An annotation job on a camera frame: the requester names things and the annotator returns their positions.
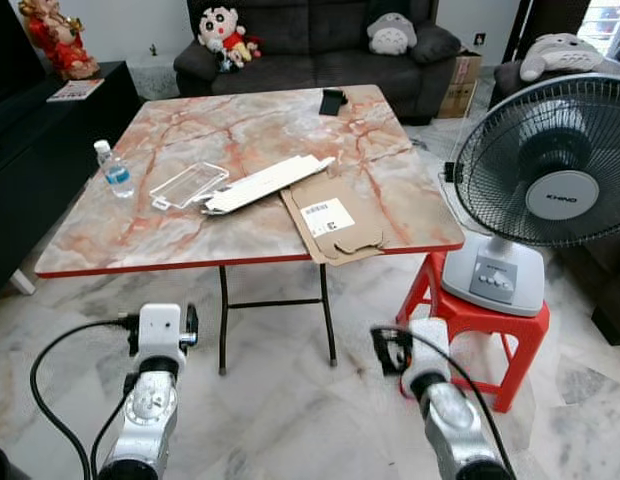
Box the red plastic stool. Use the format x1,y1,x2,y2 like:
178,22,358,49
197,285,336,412
395,250,551,414

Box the flat brown cardboard mailer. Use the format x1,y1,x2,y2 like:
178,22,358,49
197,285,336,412
280,172,391,266

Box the clear plastic tray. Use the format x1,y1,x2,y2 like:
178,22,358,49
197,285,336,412
150,162,231,211

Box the flat white cardboard box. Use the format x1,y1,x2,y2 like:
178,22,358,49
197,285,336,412
200,155,336,216

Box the clear plastic water bottle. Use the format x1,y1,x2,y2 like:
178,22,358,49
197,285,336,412
94,140,136,199

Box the marble folding table red edge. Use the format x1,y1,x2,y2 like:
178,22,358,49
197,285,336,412
35,84,466,376

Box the black TV cabinet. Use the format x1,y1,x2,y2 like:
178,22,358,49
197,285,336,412
0,60,143,301

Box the grey table fan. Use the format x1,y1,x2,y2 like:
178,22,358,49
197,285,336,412
440,73,620,318

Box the side table with lace cloth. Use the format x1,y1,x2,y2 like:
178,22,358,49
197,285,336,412
125,55,191,101

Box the small black stand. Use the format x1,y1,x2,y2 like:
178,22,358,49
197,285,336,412
319,89,349,116

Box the red white booklet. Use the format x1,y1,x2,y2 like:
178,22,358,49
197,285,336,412
47,79,105,103

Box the brown cardboard carton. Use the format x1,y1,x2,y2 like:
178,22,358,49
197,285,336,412
438,50,483,121

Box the dark grey sofa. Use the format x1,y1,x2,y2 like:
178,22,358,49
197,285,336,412
174,0,463,126

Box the cartoon boy plush doll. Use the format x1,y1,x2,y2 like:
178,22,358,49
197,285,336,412
197,5,261,73

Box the small grey Totoro plush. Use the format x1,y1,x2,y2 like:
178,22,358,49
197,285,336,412
367,13,418,56

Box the red fortune god figure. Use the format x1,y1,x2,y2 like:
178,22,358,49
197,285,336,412
18,0,99,81

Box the black television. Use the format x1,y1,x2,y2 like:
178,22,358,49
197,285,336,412
0,0,46,111

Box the large grey Totoro plush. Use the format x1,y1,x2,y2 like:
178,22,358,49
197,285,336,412
519,33,620,83

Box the bright window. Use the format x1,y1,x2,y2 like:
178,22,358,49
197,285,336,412
580,0,620,56

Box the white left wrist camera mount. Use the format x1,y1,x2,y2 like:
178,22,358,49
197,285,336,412
138,305,184,359

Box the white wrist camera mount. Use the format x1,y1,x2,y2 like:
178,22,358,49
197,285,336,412
138,305,184,359
408,318,451,373

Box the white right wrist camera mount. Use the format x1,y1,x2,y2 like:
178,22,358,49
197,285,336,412
408,318,451,373

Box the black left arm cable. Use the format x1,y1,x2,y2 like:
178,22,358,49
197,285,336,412
30,315,141,480

